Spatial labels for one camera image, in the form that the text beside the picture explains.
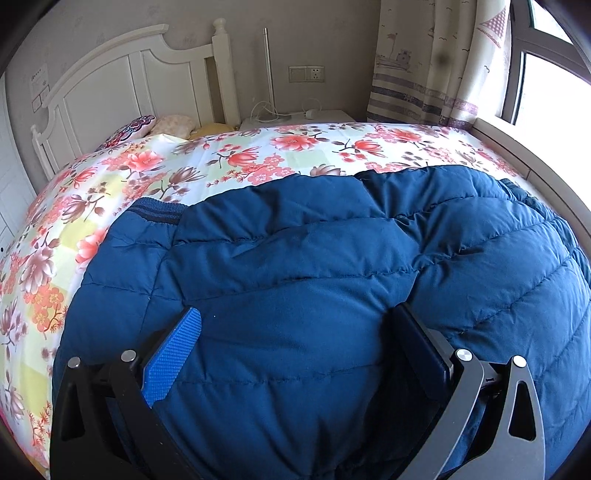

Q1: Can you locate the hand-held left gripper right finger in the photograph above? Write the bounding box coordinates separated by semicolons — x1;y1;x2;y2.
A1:
390;303;546;480

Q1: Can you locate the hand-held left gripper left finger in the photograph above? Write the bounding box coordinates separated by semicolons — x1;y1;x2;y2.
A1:
49;307;202;480

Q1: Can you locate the blue quilted down jacket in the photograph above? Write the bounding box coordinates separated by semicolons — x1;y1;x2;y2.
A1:
50;165;591;480

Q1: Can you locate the floral bed quilt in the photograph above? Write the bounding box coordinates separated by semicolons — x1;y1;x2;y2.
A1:
0;121;522;480

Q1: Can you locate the dark patterned pillow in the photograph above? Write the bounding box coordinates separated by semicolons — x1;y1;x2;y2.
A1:
95;114;157;151

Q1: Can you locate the cream floral pillow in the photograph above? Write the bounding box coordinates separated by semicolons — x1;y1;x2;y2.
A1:
150;114;197;140

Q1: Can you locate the yellow bed sheet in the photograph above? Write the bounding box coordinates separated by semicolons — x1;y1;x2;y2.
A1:
188;123;237;139

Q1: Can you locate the white wardrobe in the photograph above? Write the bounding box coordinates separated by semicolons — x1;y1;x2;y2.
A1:
0;74;38;259

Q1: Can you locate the white bedside table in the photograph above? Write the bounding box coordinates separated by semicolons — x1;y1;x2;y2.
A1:
239;110;356;131

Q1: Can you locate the white wooden headboard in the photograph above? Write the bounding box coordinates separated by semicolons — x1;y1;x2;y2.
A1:
30;18;241;169

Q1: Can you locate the striped printed curtain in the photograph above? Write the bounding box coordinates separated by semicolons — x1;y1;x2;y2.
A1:
367;0;511;130

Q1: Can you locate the silver lamp pole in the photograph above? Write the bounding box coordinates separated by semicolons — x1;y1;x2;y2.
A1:
262;28;293;121

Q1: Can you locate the white cable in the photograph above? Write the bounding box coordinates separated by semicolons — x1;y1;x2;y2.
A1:
250;102;319;123

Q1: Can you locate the window frame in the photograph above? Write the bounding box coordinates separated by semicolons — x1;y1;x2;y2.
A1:
475;0;591;204

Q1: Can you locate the wall light switch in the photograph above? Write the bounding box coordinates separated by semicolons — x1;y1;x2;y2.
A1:
30;66;49;112

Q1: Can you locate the wall power socket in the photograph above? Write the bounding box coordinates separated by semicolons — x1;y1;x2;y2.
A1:
289;66;325;83

